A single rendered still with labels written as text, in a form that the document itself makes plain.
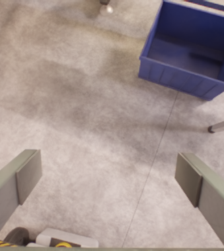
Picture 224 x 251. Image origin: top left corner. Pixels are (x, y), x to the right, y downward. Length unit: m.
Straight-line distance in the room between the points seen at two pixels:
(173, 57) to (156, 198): 0.74
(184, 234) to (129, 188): 0.32
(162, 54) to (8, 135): 0.96
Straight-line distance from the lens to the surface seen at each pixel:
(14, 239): 0.99
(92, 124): 0.96
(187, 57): 1.11
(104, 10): 1.24
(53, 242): 0.93
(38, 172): 0.17
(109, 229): 1.00
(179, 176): 0.17
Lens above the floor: 0.93
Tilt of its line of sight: 79 degrees down
